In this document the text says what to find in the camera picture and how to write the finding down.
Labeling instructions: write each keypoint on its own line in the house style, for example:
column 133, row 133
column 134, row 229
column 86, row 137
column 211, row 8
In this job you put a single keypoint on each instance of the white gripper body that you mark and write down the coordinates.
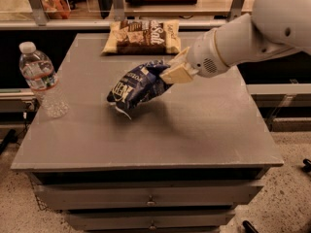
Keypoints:
column 203, row 55

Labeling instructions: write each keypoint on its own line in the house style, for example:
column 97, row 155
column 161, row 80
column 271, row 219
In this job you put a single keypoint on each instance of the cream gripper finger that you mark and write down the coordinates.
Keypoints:
column 181, row 73
column 180, row 60

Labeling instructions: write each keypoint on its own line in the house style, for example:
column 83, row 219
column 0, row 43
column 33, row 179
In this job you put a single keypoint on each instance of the blue Kettle chip bag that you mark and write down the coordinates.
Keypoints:
column 140, row 84

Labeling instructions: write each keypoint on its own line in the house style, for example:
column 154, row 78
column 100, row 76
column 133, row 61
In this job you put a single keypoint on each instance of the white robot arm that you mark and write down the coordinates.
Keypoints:
column 274, row 28

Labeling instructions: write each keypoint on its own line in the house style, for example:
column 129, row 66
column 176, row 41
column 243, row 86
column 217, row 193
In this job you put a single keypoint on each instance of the yellow brown chip bag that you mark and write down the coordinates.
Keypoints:
column 143, row 37

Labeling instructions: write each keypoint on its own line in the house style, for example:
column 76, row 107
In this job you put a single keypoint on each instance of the orange plastic bag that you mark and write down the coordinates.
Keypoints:
column 56, row 9

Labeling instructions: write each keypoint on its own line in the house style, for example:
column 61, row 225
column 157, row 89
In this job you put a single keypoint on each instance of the clear plastic water bottle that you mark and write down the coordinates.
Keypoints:
column 38, row 71

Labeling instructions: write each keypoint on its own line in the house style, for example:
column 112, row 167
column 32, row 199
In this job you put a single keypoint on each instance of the grey drawer cabinet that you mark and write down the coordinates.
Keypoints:
column 209, row 129

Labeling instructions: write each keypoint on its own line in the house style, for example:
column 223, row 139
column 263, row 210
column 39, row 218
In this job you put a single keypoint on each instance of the upper grey drawer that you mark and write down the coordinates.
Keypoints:
column 78, row 196

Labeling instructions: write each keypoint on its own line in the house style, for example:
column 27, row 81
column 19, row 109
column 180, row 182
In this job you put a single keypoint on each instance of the grey drawer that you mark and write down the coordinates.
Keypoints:
column 150, row 220
column 78, row 196

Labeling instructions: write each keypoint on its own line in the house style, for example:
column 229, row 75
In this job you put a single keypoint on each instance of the lower grey drawer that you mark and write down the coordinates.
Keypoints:
column 150, row 220

